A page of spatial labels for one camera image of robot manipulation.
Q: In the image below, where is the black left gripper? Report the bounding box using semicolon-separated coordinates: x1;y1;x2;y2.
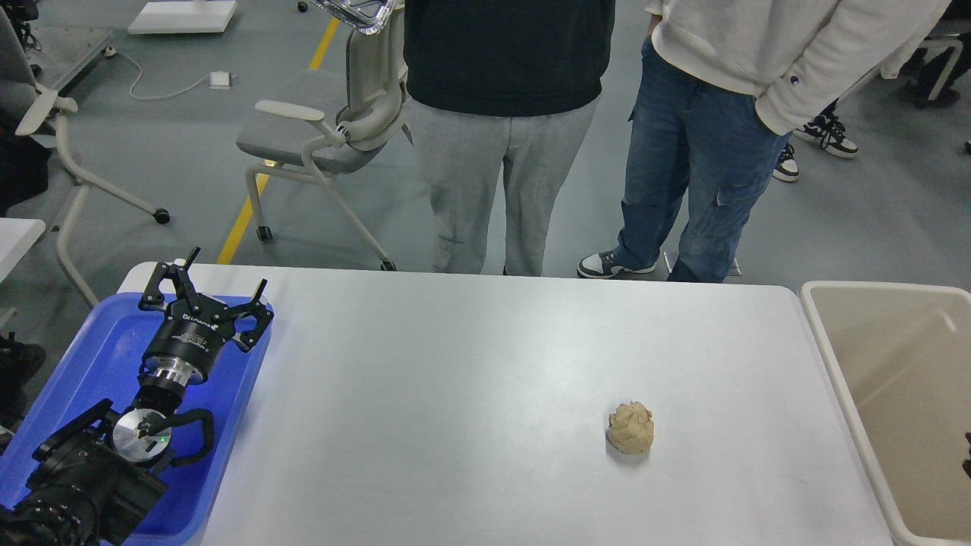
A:
138;246;274;387

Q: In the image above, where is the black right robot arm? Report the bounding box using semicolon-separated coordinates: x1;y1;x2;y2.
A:
962;432;971;479

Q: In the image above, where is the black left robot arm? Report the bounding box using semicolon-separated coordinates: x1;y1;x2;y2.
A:
2;258;275;545

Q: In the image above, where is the blue plastic tray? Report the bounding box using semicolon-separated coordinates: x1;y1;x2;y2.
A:
1;293;272;545

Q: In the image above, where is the black shoe lower left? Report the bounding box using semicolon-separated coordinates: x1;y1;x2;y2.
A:
1;331;46;453

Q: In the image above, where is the white side table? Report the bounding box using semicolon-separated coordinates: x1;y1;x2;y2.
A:
0;218;46;282

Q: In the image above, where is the grey office chair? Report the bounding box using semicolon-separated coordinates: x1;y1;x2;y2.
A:
236;1;408;271

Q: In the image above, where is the black bag at left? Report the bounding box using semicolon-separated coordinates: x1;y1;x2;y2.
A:
1;124;52;218

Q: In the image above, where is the grey chair at left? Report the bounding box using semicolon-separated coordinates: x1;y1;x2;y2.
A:
0;8;171;308

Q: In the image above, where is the white flat platform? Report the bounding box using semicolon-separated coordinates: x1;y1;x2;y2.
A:
127;1;238;35

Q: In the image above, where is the grey floor cart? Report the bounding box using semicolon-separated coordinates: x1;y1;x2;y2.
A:
27;27;114;91

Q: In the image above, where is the shiny metal tray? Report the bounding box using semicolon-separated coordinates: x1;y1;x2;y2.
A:
296;1;401;36

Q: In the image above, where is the person in grey sweatpants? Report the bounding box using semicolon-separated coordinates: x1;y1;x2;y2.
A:
404;1;616;276

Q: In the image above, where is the crumpled brown paper ball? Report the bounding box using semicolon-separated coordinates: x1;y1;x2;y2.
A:
607;401;655;455

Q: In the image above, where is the person in blue jeans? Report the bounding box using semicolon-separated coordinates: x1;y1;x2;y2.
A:
578;1;938;283

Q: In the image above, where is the person in black trousers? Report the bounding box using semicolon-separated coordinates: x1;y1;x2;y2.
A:
772;0;971;184

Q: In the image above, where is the beige plastic bin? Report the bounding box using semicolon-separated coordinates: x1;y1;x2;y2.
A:
799;282;970;545

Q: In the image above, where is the white power adapter with cable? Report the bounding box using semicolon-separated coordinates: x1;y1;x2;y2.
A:
103;46;234;102

